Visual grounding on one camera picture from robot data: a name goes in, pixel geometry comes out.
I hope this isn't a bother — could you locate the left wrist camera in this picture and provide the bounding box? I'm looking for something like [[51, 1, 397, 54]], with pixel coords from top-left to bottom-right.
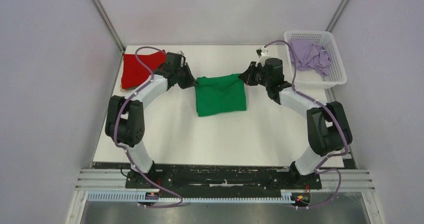
[[165, 52, 186, 68]]

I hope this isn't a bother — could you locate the green t-shirt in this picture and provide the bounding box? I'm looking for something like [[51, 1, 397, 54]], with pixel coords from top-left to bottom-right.
[[195, 74, 247, 117]]

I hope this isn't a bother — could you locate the white plastic basket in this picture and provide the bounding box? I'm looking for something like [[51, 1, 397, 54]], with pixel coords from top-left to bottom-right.
[[284, 30, 348, 89]]

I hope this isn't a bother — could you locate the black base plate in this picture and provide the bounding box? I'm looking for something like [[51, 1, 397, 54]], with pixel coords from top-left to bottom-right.
[[92, 162, 323, 200]]

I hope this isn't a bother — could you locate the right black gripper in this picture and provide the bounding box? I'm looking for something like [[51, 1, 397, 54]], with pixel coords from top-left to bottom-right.
[[239, 62, 272, 88]]

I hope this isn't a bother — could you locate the white slotted cable duct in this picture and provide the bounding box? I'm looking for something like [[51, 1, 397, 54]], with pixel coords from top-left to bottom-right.
[[86, 190, 294, 204]]

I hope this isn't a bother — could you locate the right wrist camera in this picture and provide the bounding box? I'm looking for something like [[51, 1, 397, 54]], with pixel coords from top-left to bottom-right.
[[255, 46, 271, 66]]

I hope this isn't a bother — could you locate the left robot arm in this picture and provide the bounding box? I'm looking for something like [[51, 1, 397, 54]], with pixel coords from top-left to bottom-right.
[[105, 52, 197, 188]]

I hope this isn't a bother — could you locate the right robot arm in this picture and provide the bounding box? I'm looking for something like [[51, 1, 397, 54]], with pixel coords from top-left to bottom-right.
[[239, 58, 353, 188]]

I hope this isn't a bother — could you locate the right aluminium corner post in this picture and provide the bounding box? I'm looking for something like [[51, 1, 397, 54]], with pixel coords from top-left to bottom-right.
[[326, 0, 350, 32]]

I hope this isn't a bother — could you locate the crumpled purple t-shirt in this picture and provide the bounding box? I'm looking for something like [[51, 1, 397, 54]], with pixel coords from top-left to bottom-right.
[[289, 39, 332, 76]]

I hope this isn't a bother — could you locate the aluminium corner post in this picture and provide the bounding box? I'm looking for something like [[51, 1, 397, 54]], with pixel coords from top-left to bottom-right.
[[91, 0, 126, 54], [326, 0, 350, 32]]

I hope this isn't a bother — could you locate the left aluminium corner post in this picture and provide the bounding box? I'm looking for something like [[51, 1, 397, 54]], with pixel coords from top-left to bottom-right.
[[91, 0, 126, 54]]

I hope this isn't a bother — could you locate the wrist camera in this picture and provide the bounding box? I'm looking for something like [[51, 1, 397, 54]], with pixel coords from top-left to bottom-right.
[[165, 52, 186, 68], [255, 46, 271, 66]]

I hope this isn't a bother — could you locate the folded red t-shirt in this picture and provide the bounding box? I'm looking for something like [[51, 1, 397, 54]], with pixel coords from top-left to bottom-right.
[[121, 52, 166, 90]]

